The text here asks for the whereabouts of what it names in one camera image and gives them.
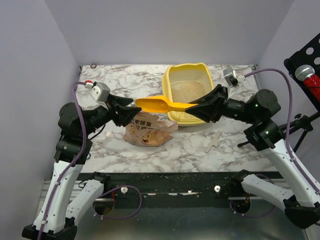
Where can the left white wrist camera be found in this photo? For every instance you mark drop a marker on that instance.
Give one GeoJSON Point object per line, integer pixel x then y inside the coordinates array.
{"type": "Point", "coordinates": [99, 91]}

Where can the black music stand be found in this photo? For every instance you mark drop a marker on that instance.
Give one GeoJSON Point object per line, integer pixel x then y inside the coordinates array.
{"type": "Point", "coordinates": [282, 46]}

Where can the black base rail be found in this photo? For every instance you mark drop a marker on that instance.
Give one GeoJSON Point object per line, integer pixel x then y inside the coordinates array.
{"type": "Point", "coordinates": [169, 190]}

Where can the pink cat litter bag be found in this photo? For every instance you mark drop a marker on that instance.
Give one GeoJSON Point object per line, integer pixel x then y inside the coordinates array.
{"type": "Point", "coordinates": [147, 130]}

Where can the red silver microphone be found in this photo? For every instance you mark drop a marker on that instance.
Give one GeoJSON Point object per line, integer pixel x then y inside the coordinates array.
{"type": "Point", "coordinates": [307, 75]}

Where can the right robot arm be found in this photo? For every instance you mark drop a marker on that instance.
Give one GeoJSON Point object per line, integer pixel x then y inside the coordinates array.
{"type": "Point", "coordinates": [300, 203]}

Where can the orange plastic scoop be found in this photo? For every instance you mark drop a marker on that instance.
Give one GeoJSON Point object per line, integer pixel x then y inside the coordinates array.
{"type": "Point", "coordinates": [161, 104]}

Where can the yellow litter box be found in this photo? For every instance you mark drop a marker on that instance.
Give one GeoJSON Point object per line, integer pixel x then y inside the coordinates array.
{"type": "Point", "coordinates": [186, 82]}

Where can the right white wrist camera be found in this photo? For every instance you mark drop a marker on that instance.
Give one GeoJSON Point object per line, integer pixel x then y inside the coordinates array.
{"type": "Point", "coordinates": [232, 78]}

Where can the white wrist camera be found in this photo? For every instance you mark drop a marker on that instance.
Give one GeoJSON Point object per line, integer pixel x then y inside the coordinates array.
{"type": "Point", "coordinates": [232, 78]}
{"type": "Point", "coordinates": [99, 91]}

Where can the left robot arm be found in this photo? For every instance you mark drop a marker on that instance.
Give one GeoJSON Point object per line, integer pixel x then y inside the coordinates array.
{"type": "Point", "coordinates": [60, 216]}

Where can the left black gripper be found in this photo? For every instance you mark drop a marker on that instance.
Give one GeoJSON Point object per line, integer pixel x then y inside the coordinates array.
{"type": "Point", "coordinates": [126, 114]}

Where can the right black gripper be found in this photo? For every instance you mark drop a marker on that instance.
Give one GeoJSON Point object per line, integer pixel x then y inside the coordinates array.
{"type": "Point", "coordinates": [221, 103]}

